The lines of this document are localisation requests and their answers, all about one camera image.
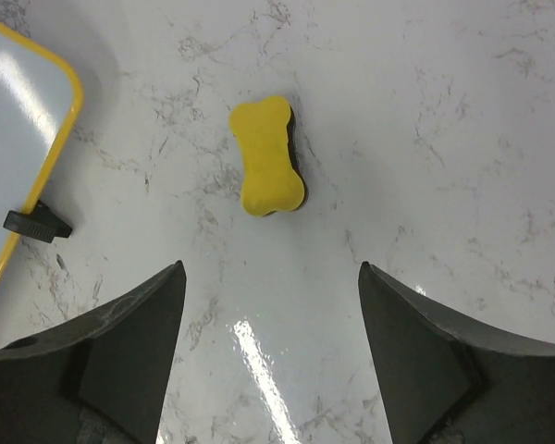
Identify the yellow eraser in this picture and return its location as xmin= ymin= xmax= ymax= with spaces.
xmin=228 ymin=95 xmax=306 ymax=216

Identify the yellow framed whiteboard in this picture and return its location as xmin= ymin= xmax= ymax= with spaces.
xmin=0 ymin=23 xmax=84 ymax=278

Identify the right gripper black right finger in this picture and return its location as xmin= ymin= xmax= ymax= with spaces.
xmin=358 ymin=262 xmax=555 ymax=443

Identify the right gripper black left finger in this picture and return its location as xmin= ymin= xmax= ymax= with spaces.
xmin=0 ymin=262 xmax=186 ymax=443

